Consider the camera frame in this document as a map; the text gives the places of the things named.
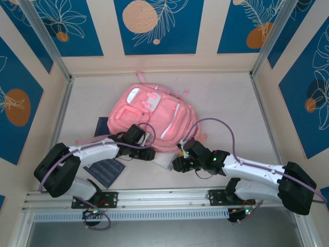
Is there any navy book with barcode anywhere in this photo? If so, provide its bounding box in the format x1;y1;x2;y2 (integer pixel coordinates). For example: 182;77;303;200
83;158;126;189

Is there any navy book with yellow label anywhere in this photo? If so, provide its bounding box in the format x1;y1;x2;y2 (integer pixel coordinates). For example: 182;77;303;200
94;117;110;137

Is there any pink student backpack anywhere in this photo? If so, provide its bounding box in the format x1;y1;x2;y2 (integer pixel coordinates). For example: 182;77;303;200
76;71;208;154

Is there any white notebook with teal edge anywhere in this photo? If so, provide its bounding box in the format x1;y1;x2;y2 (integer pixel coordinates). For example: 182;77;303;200
151;153;173;172

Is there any small circuit board with LED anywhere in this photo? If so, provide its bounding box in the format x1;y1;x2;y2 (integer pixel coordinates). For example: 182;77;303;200
82;208;104;221
228;207;255;224

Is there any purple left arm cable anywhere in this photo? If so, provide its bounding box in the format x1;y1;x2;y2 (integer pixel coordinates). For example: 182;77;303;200
38;122;156;230

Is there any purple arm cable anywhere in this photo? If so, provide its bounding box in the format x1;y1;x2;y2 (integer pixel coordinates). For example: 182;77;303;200
38;122;156;230
189;117;326;223

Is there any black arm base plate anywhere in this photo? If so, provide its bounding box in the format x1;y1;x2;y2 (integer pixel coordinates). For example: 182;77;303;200
71;191;119;209
208;189;257;206

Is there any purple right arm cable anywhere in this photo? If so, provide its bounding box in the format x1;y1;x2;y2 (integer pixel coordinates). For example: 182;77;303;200
189;117;326;223

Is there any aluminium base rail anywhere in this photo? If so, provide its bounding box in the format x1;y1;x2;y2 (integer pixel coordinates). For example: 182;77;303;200
23;187;301;210

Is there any white slotted cable duct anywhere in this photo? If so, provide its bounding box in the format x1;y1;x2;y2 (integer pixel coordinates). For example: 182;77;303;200
32;208;230;222

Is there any aluminium frame post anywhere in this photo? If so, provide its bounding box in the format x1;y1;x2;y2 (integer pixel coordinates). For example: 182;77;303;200
251;0;295;79
18;0;72;81

